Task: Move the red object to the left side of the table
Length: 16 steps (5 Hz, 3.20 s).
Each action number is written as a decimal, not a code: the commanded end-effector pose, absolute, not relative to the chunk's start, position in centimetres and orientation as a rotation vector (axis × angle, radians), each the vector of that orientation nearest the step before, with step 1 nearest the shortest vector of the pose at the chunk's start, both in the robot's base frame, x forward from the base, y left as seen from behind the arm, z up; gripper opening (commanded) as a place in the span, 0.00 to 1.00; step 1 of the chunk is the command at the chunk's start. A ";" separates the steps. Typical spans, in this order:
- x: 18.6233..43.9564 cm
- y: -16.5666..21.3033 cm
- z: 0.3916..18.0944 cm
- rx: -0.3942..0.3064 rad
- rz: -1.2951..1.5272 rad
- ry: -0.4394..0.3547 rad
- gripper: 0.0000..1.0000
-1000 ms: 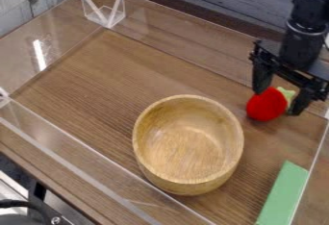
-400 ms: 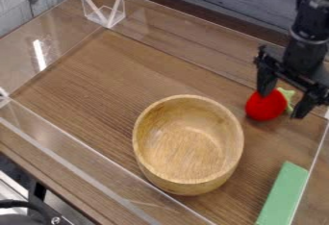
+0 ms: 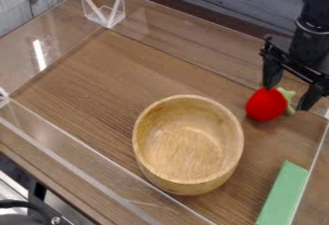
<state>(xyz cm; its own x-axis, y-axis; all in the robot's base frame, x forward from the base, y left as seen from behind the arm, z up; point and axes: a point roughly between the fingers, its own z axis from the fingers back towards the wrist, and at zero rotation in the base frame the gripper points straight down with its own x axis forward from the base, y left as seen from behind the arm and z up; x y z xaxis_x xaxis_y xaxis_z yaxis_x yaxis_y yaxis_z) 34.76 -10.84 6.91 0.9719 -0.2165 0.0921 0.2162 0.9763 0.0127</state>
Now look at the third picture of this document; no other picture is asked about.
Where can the black metal table bracket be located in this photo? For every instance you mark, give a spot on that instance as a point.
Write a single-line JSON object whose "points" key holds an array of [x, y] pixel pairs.
{"points": [[36, 197]]}

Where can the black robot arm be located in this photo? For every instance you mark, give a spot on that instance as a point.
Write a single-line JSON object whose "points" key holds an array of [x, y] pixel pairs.
{"points": [[302, 54]]}

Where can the red plush strawberry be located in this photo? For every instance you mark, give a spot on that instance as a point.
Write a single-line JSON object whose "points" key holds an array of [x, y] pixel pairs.
{"points": [[268, 103]]}

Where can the clear acrylic front panel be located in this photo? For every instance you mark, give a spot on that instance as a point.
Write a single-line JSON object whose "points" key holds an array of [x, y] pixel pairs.
{"points": [[93, 183]]}

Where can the green rectangular block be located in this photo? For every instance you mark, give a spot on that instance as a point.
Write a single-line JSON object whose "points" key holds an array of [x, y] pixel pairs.
{"points": [[283, 196]]}

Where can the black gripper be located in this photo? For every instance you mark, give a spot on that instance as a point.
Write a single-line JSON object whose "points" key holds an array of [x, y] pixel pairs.
{"points": [[276, 62]]}

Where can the clear acrylic corner bracket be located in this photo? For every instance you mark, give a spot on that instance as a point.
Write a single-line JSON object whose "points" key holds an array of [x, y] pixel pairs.
{"points": [[105, 16]]}

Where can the wooden bowl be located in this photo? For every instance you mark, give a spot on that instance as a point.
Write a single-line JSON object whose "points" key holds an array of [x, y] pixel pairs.
{"points": [[187, 142]]}

